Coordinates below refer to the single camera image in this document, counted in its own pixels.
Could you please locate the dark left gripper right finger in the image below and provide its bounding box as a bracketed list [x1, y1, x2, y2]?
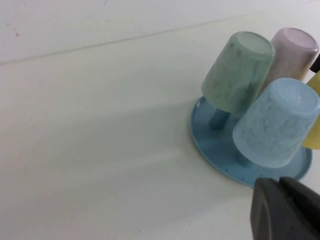
[279, 175, 320, 233]

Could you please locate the light blue marbled plastic cup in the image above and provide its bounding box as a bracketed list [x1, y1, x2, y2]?
[232, 77, 320, 169]

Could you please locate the green marbled plastic cup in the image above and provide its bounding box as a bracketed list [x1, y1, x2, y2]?
[201, 30, 277, 115]

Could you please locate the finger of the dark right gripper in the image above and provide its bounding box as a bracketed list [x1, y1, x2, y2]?
[309, 52, 320, 74]

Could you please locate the yellow plastic cup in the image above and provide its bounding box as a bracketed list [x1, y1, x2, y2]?
[301, 69, 320, 151]

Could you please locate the pink marbled plastic cup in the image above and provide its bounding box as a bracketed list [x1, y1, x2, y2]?
[259, 26, 320, 87]

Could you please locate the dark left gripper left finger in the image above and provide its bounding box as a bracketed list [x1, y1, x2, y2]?
[249, 176, 320, 240]

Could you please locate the blue round cup stand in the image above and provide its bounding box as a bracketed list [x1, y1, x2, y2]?
[190, 96, 314, 187]

